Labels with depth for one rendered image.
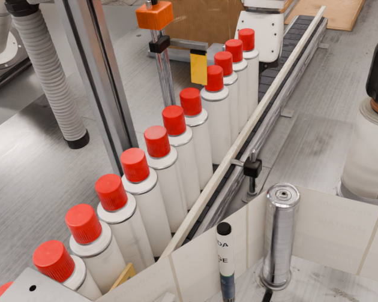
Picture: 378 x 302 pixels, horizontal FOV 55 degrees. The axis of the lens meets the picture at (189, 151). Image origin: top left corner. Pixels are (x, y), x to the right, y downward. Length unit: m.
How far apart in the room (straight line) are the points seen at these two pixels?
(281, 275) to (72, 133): 0.35
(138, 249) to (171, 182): 0.11
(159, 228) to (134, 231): 0.07
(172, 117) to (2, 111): 0.77
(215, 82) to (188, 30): 0.60
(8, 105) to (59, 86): 0.76
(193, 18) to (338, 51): 0.46
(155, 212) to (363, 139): 0.32
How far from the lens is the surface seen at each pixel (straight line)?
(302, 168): 0.73
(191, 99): 0.56
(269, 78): 0.99
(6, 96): 1.28
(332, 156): 0.77
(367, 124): 0.57
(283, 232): 0.46
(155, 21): 0.58
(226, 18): 1.14
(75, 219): 0.42
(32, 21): 0.44
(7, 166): 0.98
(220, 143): 0.69
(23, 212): 0.84
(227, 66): 0.66
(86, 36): 0.56
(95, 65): 0.57
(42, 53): 0.46
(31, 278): 0.32
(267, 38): 0.81
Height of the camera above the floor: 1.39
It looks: 41 degrees down
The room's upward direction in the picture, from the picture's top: 8 degrees counter-clockwise
